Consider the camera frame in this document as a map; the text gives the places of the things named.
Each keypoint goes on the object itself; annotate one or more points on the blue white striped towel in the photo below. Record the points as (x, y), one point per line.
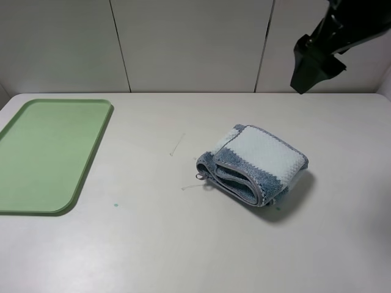
(253, 165)

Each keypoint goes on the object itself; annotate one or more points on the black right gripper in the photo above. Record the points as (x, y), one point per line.
(346, 24)

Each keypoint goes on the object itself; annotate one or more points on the green plastic tray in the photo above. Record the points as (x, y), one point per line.
(47, 149)

